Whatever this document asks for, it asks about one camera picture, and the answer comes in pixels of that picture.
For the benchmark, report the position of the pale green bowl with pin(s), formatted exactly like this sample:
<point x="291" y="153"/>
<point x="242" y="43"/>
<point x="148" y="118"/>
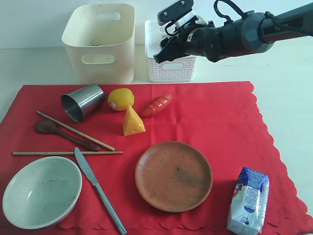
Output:
<point x="42" y="193"/>

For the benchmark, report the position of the red scalloped table cloth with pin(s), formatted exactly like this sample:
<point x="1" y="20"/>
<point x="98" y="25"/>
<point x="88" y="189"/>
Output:
<point x="221" y="120"/>

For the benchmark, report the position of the white perforated plastic basket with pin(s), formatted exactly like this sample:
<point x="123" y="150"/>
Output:
<point x="179" y="70"/>

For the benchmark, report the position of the red toy sausage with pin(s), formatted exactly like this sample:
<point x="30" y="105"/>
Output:
<point x="157" y="106"/>

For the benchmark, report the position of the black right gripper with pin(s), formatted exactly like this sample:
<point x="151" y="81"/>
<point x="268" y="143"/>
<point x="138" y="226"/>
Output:
<point x="204" y="41"/>

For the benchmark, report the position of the wooden chopstick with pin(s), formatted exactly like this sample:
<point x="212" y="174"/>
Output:
<point x="51" y="153"/>
<point x="76" y="131"/>

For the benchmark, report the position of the lower wooden chopstick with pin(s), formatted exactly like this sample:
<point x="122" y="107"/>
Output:
<point x="51" y="153"/>

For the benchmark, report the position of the blue white milk carton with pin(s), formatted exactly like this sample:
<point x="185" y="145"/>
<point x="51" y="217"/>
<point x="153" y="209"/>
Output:
<point x="249" y="203"/>

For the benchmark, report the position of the cream plastic storage bin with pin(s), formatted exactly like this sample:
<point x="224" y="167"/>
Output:
<point x="99" y="39"/>

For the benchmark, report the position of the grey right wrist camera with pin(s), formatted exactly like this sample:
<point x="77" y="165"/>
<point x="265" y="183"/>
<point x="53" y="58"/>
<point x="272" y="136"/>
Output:
<point x="174" y="12"/>

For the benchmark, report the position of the yellow lemon with sticker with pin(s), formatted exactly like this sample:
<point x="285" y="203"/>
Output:
<point x="119" y="99"/>

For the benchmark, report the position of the dark wooden spoon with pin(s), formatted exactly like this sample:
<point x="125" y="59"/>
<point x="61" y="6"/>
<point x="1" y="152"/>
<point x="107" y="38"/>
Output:
<point x="49" y="127"/>

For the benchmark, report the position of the stainless steel cup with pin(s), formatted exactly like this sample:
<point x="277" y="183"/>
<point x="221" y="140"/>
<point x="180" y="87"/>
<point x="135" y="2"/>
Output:
<point x="82" y="102"/>

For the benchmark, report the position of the upper wooden chopstick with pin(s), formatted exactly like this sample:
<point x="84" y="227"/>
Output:
<point x="76" y="131"/>

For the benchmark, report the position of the yellow cheese wedge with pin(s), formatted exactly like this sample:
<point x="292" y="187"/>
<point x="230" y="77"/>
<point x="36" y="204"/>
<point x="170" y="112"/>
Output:
<point x="132" y="123"/>

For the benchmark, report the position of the brown wooden plate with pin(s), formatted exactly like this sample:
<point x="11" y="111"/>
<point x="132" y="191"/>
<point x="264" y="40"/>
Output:
<point x="173" y="176"/>

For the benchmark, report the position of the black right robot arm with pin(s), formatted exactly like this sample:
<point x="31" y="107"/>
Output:
<point x="253" y="33"/>

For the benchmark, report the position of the stainless steel table knife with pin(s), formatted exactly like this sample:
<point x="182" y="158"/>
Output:
<point x="87" y="170"/>

